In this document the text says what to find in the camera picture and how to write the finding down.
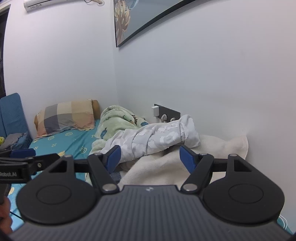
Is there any white shirt garment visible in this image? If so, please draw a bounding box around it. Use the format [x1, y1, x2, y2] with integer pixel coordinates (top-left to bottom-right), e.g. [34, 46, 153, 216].
[99, 114, 201, 163]

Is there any left hand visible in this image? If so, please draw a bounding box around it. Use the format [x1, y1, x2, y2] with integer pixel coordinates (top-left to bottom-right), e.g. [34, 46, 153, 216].
[0, 196, 13, 235]

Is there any grey cloth on chair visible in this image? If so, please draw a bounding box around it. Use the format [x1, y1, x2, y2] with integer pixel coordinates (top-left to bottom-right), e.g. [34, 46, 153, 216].
[1, 133, 27, 150]

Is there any yellow green plush toy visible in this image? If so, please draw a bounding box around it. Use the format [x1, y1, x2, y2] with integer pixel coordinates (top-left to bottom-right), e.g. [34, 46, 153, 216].
[0, 137, 5, 145]

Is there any cream fleece blanket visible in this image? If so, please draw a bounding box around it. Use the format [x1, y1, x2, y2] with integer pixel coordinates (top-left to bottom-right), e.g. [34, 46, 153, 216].
[119, 135, 248, 188]

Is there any teal patterned bed sheet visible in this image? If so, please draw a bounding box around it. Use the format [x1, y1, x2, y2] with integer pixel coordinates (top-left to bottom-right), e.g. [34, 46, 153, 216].
[8, 120, 100, 231]

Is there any green fleece blanket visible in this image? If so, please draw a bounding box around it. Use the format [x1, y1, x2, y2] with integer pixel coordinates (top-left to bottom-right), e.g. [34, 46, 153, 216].
[89, 105, 149, 155]

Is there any checkered pillow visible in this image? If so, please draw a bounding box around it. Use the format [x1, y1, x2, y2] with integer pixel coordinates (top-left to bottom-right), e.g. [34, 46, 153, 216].
[34, 99, 100, 138]

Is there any white charger plug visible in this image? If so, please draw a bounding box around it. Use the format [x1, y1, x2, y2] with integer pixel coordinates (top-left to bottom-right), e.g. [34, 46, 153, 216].
[152, 105, 159, 118]

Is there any black wall socket panel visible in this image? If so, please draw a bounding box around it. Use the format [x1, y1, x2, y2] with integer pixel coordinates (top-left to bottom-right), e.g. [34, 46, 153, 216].
[154, 104, 181, 122]

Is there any framed wall poster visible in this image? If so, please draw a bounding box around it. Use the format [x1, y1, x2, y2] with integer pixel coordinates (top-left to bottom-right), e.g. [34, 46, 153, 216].
[113, 0, 191, 47]

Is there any wall air conditioner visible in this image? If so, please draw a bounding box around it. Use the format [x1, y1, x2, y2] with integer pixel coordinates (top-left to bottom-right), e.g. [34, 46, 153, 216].
[23, 0, 106, 13]

